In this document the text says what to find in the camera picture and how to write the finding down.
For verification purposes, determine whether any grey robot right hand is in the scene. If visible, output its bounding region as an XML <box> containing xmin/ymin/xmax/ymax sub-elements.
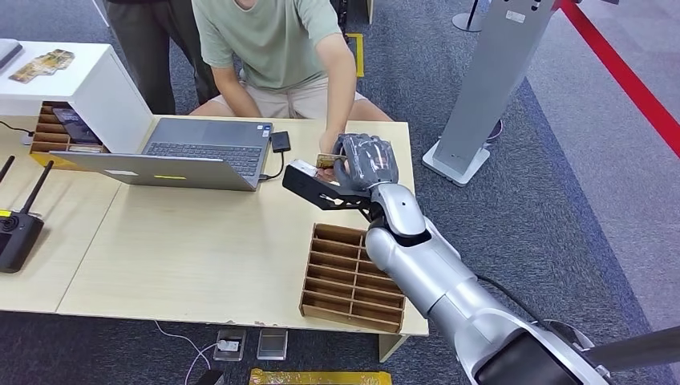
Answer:
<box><xmin>331</xmin><ymin>133</ymin><xmax>400</xmax><ymax>193</ymax></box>

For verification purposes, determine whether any person's left hand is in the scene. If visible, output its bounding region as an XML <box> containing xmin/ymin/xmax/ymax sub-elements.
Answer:
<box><xmin>317</xmin><ymin>130</ymin><xmax>348</xmax><ymax>184</ymax></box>

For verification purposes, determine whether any gold brown card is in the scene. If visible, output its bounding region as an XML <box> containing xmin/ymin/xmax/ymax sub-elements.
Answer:
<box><xmin>315</xmin><ymin>152</ymin><xmax>350</xmax><ymax>171</ymax></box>

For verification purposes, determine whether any seated person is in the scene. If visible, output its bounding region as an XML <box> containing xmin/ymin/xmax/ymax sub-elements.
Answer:
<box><xmin>188</xmin><ymin>0</ymin><xmax>395</xmax><ymax>184</ymax></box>

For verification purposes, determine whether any brown slotted card holder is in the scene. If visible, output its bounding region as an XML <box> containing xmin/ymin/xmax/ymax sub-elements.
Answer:
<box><xmin>28</xmin><ymin>101</ymin><xmax>111</xmax><ymax>172</ymax></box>
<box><xmin>298</xmin><ymin>222</ymin><xmax>408</xmax><ymax>335</ymax></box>

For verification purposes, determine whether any standing person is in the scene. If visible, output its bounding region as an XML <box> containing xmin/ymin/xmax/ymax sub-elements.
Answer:
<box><xmin>103</xmin><ymin>0</ymin><xmax>221</xmax><ymax>116</ymax></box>

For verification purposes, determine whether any printed card stack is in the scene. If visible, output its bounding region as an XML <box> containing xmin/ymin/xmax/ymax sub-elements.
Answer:
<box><xmin>7</xmin><ymin>48</ymin><xmax>76</xmax><ymax>85</ymax></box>

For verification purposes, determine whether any black usb adapter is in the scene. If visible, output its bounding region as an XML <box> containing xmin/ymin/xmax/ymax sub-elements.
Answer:
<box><xmin>269</xmin><ymin>130</ymin><xmax>292</xmax><ymax>155</ymax></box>

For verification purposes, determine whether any yellow floor tape marking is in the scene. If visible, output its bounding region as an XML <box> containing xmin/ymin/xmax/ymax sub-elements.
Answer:
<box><xmin>346</xmin><ymin>32</ymin><xmax>366</xmax><ymax>79</ymax></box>

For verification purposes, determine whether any grey open laptop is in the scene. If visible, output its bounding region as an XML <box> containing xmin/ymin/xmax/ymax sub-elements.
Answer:
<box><xmin>48</xmin><ymin>117</ymin><xmax>274</xmax><ymax>193</ymax></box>

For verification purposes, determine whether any grey kiosk stand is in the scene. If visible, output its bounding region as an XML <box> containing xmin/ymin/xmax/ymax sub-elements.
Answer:
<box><xmin>421</xmin><ymin>0</ymin><xmax>558</xmax><ymax>188</ymax></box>

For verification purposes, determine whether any round stanchion base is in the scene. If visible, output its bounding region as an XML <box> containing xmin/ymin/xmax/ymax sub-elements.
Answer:
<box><xmin>451</xmin><ymin>0</ymin><xmax>485</xmax><ymax>34</ymax></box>

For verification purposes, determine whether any pale table leg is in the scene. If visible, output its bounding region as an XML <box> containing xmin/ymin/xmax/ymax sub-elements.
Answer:
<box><xmin>377</xmin><ymin>333</ymin><xmax>411</xmax><ymax>364</ymax></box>

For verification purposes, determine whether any empty floor outlet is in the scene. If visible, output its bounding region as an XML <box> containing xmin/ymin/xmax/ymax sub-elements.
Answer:
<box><xmin>256</xmin><ymin>328</ymin><xmax>289</xmax><ymax>362</ymax></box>

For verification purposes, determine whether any yellow floor tape strip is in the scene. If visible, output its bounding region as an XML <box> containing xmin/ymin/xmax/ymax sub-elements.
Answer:
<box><xmin>249</xmin><ymin>367</ymin><xmax>394</xmax><ymax>385</ymax></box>

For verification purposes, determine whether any floor outlet with plug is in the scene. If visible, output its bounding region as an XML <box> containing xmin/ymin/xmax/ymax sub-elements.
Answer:
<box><xmin>212</xmin><ymin>327</ymin><xmax>248</xmax><ymax>363</ymax></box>

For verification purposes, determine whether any white box stand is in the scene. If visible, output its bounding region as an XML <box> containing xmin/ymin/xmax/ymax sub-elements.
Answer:
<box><xmin>0</xmin><ymin>41</ymin><xmax>155</xmax><ymax>156</ymax></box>

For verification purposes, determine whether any chrome stanchion base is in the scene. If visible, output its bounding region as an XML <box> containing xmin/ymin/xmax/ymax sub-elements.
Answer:
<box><xmin>545</xmin><ymin>318</ymin><xmax>613</xmax><ymax>373</ymax></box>

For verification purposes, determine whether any red barrier belt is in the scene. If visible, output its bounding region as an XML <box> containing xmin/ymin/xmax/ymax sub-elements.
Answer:
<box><xmin>555</xmin><ymin>0</ymin><xmax>680</xmax><ymax>160</ymax></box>

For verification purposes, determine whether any black remote with antennas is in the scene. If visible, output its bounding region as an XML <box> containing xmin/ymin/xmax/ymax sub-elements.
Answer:
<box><xmin>0</xmin><ymin>154</ymin><xmax>56</xmax><ymax>275</ymax></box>

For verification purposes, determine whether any chrome stanchion pole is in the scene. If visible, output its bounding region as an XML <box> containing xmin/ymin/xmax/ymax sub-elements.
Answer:
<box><xmin>583</xmin><ymin>324</ymin><xmax>680</xmax><ymax>374</ymax></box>

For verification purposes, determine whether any grey flat device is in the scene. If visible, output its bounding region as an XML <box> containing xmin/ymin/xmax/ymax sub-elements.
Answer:
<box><xmin>0</xmin><ymin>38</ymin><xmax>24</xmax><ymax>73</ymax></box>

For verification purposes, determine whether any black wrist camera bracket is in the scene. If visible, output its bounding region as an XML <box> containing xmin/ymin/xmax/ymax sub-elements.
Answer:
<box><xmin>281</xmin><ymin>158</ymin><xmax>374</xmax><ymax>213</ymax></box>

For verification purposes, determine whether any black adapter cable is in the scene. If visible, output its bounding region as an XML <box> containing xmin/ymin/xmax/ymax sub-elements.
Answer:
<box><xmin>257</xmin><ymin>151</ymin><xmax>286</xmax><ymax>184</ymax></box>

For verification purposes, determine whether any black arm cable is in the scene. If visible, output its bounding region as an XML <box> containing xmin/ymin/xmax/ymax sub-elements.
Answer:
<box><xmin>475</xmin><ymin>274</ymin><xmax>565</xmax><ymax>331</ymax></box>

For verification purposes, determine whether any white floor cable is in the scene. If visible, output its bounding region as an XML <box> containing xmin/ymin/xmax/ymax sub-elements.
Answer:
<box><xmin>153</xmin><ymin>321</ymin><xmax>225</xmax><ymax>385</ymax></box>

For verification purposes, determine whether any thin black cable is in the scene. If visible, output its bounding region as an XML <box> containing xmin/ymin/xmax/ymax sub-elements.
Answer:
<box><xmin>0</xmin><ymin>121</ymin><xmax>35</xmax><ymax>139</ymax></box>

